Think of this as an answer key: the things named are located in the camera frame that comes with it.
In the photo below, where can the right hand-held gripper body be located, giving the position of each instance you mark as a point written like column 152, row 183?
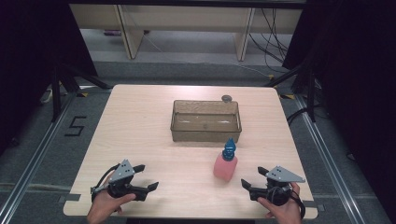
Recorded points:
column 280, row 183

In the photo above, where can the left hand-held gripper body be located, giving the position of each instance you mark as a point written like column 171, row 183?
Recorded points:
column 122, row 174

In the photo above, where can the pink bottle with blue cap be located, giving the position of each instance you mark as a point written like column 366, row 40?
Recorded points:
column 224, row 168

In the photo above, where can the clear brown plastic container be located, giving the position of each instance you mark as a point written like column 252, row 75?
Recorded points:
column 205, row 126

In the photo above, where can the person's right hand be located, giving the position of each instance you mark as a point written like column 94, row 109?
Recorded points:
column 286, row 213

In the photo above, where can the person's left hand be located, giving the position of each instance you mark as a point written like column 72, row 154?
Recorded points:
column 104, row 207

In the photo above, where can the grey tape strip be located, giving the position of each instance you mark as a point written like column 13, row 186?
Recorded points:
column 71, row 197
column 313, row 206

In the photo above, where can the yellow black floor tape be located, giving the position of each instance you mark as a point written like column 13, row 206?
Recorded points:
column 288, row 96
column 82, row 94

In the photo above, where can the small round grey disc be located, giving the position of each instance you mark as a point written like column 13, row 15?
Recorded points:
column 226, row 98

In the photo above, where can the black metal stand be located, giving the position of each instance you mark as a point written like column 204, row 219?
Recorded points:
column 56, row 93
column 310, row 93

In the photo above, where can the dark curtain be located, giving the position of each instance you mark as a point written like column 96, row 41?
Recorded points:
column 28, row 62
column 358, row 77

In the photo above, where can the small purple object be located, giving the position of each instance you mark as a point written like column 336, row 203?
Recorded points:
column 112, row 32

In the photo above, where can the beige wooden desk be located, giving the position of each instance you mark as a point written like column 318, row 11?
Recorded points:
column 186, row 17

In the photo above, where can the metal floor rail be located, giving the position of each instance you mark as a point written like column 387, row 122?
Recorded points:
column 327, row 158
column 37, row 158

